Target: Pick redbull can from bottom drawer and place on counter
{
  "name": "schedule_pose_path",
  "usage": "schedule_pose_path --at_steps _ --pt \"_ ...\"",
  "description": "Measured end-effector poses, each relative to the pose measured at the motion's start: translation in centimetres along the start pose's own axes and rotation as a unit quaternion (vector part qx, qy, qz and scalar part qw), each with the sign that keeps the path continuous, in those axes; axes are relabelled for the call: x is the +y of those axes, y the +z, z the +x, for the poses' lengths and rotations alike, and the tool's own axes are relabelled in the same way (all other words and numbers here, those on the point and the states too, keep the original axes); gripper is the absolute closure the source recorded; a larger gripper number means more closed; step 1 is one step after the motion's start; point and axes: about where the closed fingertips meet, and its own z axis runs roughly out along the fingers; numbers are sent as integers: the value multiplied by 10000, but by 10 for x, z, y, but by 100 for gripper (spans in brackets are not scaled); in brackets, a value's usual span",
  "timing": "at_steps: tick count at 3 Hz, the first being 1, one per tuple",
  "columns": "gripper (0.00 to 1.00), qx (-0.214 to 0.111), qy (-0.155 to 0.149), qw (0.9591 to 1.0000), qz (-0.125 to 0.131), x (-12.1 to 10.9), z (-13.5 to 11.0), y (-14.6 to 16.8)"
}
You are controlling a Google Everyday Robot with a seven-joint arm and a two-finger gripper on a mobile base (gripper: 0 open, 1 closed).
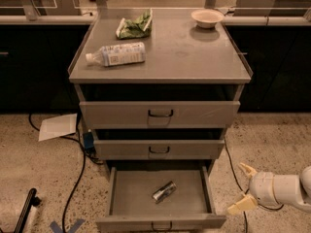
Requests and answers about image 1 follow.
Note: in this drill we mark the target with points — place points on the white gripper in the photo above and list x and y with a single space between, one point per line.
264 187

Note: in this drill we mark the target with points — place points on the silver redbull can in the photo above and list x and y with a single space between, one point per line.
164 191

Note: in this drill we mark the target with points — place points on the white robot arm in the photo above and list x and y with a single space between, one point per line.
305 191

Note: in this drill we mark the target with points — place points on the grey middle drawer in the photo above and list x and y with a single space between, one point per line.
158 149

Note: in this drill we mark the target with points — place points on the grey drawer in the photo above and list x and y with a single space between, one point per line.
159 114
130 206
158 149

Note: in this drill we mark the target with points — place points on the grey bottom drawer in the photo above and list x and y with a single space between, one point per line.
130 206

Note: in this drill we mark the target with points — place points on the grey metal drawer cabinet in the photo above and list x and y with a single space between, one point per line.
183 63

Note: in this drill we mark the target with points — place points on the grey top drawer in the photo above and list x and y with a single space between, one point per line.
159 114

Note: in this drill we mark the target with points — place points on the dark counter cabinet left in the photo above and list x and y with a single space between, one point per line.
34 64

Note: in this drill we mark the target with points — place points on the blue power adapter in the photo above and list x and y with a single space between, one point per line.
88 141

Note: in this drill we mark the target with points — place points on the white paper bowl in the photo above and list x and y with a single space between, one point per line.
207 18

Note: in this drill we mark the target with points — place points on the clear plastic water bottle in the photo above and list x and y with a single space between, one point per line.
115 55

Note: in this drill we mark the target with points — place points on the green chip bag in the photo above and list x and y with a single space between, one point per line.
141 27

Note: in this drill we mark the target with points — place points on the white paper sheet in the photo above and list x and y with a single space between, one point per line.
57 126

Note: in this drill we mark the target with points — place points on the black stand bar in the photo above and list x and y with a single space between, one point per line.
32 200

